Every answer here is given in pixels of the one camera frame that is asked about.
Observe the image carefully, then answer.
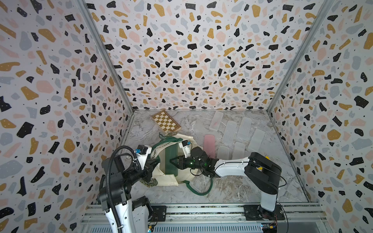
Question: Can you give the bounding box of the pink translucent case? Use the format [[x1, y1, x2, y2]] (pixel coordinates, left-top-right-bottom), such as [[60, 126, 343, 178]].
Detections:
[[203, 134, 216, 159]]

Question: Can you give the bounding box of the cream canvas tote bag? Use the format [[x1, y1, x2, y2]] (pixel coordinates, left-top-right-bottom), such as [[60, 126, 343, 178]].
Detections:
[[140, 134, 213, 196]]

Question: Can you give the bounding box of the dark green case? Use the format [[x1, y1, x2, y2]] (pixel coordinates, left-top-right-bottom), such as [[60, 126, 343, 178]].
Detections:
[[165, 144, 178, 177]]

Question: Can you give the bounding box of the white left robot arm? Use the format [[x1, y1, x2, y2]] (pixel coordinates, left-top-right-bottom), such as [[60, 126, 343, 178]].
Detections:
[[98, 159, 159, 233]]

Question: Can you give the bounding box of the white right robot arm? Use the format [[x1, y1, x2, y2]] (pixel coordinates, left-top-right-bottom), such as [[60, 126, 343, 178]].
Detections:
[[170, 147, 282, 213]]

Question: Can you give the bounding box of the wooden chess board box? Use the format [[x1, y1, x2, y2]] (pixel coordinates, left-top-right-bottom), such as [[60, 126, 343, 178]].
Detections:
[[152, 109, 182, 134]]

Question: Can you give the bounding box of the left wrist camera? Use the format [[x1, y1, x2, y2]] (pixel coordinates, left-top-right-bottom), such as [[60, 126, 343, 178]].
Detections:
[[135, 145, 152, 170]]

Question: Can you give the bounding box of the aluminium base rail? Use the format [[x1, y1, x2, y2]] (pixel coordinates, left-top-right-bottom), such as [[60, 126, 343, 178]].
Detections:
[[81, 203, 332, 233]]

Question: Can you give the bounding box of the aluminium corner post left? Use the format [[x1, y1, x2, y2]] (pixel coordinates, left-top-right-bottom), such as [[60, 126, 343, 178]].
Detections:
[[76, 1, 134, 115]]

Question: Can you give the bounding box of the aluminium corner post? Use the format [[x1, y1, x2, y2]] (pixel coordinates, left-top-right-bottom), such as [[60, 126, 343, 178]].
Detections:
[[266, 0, 334, 115], [76, 1, 134, 115]]

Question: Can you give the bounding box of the aluminium corner post right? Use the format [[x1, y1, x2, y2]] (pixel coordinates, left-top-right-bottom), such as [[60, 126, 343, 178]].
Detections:
[[266, 0, 334, 115]]

